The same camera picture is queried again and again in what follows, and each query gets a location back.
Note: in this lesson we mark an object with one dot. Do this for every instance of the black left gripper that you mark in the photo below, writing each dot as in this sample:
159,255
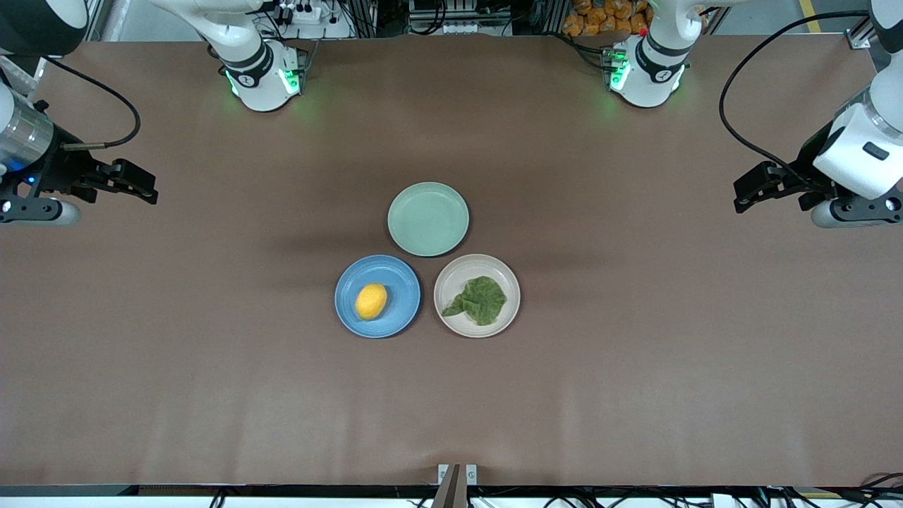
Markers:
806,171

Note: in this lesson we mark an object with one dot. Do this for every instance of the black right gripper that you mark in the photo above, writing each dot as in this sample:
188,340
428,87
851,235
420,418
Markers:
65,171

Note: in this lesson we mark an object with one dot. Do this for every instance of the yellow lemon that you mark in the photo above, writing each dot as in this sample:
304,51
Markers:
371,301

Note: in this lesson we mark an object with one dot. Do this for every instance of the green lettuce leaf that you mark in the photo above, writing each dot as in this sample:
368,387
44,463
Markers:
483,300

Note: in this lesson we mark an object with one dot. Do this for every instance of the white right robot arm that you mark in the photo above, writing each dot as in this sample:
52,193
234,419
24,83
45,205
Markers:
257,77

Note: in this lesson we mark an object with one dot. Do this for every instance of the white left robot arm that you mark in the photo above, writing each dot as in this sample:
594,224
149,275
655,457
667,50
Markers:
652,77

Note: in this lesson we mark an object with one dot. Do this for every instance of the bag of orange items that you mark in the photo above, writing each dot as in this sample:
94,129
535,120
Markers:
603,17

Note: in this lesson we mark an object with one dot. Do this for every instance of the white power strip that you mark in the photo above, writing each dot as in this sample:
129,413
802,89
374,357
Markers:
302,10

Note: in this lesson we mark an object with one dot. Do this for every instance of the blue round plate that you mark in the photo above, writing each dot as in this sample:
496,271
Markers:
402,279

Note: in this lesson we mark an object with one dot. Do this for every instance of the green round plate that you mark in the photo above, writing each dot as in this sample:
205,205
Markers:
427,219

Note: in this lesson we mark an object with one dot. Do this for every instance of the beige round plate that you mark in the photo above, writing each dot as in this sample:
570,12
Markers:
458,275

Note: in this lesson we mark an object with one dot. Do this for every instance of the white electronics box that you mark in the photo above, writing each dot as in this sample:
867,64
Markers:
446,15

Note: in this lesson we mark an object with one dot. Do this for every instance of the aluminium frame profile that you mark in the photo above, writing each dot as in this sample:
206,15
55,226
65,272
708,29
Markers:
862,34

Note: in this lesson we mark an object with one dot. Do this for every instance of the small metal table bracket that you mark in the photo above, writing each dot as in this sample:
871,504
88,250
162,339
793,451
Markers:
457,471

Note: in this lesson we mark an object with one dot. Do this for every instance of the dark camera stand pole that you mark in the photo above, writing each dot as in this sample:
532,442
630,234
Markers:
448,494

